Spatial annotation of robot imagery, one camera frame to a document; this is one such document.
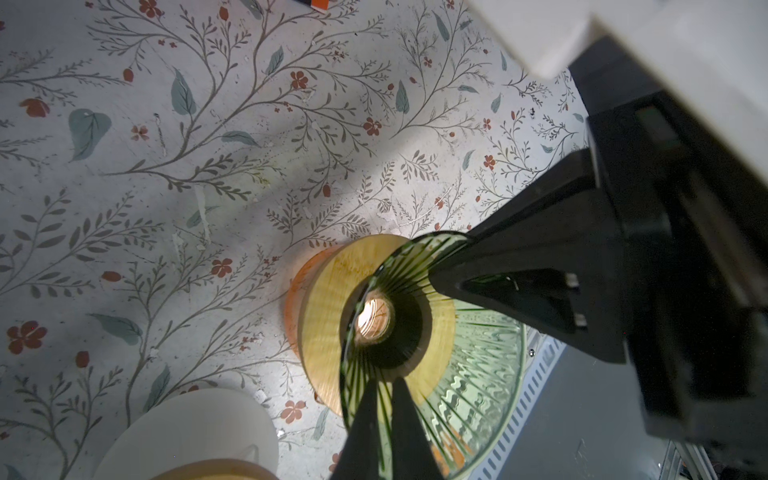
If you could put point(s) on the orange coffee filter box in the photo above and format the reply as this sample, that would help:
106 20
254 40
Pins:
318 5

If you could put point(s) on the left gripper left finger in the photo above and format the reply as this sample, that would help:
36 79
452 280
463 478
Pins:
359 457

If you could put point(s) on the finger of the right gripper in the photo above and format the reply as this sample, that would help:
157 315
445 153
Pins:
551 258

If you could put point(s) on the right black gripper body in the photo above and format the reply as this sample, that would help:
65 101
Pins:
694 222

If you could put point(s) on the green glass dripper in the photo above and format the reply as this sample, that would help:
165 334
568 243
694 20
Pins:
463 364

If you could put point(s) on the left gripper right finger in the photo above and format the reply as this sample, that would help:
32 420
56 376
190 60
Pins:
412 456

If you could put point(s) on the orange glass pitcher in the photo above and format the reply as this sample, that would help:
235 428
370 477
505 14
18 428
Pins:
297 290

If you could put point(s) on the frosted white glass pitcher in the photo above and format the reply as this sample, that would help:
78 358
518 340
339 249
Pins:
201 425

